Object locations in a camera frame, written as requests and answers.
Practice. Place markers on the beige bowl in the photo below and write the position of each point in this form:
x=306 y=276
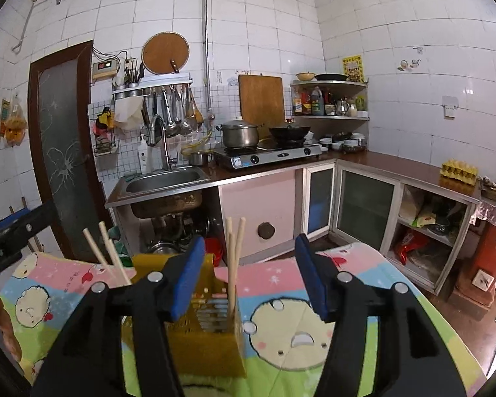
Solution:
x=305 y=76

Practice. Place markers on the steel pot with lid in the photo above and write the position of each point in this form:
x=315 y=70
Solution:
x=239 y=134

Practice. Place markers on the metal faucet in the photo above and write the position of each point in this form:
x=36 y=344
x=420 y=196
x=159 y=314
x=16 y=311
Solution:
x=165 y=149

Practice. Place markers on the row of hanging metal utensils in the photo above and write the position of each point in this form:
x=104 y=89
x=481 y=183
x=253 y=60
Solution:
x=173 y=111

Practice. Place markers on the utensil cups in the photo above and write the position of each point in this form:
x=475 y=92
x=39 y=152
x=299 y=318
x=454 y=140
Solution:
x=133 y=75

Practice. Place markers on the plastic-covered side table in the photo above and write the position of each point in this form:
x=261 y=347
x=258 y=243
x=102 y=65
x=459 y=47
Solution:
x=492 y=248

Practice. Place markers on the stack of bowls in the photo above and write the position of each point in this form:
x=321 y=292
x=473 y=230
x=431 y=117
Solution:
x=347 y=142

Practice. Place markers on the row of sauce bottles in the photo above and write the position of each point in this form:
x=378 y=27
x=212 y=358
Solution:
x=310 y=105

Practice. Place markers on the red bucket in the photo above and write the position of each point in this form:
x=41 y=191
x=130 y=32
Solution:
x=214 y=250

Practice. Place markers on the hanging bag of oranges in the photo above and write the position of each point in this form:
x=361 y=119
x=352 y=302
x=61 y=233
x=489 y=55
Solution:
x=15 y=126

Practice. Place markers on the kitchen counter cabinet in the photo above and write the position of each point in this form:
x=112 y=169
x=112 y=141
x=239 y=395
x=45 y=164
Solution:
x=264 y=198

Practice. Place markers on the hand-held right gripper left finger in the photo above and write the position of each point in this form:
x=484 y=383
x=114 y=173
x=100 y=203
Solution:
x=188 y=277

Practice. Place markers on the corner wall shelf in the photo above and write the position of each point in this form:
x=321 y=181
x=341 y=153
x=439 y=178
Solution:
x=334 y=118

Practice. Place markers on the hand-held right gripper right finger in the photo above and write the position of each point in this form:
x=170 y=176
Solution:
x=310 y=273

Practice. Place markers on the white wall controller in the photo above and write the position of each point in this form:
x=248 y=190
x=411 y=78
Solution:
x=105 y=68

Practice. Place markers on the rectangular wooden cutting board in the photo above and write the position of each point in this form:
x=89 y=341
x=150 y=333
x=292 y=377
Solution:
x=260 y=99

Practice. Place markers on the white wall socket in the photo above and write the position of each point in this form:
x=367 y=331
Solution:
x=450 y=105

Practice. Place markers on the steel sink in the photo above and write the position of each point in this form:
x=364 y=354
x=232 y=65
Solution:
x=163 y=182

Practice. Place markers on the group of wooden chopsticks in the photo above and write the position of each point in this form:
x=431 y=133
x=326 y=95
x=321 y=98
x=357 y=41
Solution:
x=232 y=273

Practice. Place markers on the white soap bottle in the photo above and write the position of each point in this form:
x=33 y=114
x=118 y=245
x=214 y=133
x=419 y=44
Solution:
x=143 y=157

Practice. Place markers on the black flat pan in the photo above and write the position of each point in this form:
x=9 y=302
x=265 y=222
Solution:
x=331 y=77

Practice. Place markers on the yellow wall poster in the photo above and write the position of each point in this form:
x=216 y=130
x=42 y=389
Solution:
x=352 y=68

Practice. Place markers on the person's left forearm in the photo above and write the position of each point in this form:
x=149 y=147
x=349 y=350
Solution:
x=6 y=331

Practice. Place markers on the red plastic bag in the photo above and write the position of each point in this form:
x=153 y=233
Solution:
x=407 y=246

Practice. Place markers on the gas stove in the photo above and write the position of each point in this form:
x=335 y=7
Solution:
x=268 y=158

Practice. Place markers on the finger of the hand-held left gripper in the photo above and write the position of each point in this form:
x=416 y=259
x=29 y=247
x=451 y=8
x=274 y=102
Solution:
x=20 y=227

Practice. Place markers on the black wok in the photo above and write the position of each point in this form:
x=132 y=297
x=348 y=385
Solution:
x=290 y=132

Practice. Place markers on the thin wall pipe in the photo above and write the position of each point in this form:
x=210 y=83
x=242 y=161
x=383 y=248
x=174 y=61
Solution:
x=29 y=20

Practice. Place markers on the metal wall utensil rack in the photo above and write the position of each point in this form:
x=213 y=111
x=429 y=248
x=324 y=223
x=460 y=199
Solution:
x=153 y=84

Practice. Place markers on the brown door with frosted glass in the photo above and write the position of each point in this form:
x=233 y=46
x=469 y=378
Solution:
x=66 y=132

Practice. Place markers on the vertical metal pipe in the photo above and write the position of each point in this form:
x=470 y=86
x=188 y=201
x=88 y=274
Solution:
x=206 y=49

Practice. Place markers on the small steel cup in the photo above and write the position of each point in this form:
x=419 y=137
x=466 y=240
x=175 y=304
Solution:
x=198 y=159

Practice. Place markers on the yellow and red gloves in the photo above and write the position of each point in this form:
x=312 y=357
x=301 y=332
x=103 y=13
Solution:
x=103 y=120

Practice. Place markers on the yellow egg carton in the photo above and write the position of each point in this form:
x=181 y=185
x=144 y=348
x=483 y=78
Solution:
x=458 y=170

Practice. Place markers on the yellow slotted utensil holder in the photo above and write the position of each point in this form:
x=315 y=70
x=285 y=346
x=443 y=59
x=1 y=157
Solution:
x=215 y=355

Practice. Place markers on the cartoon printed blanket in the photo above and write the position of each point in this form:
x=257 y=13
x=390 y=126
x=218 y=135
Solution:
x=272 y=277

